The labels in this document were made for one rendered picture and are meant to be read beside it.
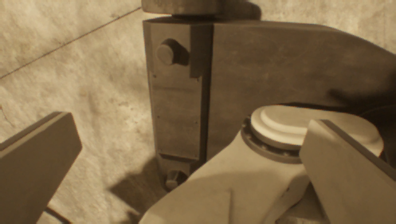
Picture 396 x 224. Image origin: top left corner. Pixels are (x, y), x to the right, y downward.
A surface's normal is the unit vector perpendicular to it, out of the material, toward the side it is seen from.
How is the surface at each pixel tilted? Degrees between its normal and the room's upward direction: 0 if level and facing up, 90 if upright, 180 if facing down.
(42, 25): 0
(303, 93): 0
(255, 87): 0
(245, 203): 90
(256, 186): 90
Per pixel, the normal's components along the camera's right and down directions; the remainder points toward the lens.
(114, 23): -0.22, 0.48
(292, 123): 0.02, -0.87
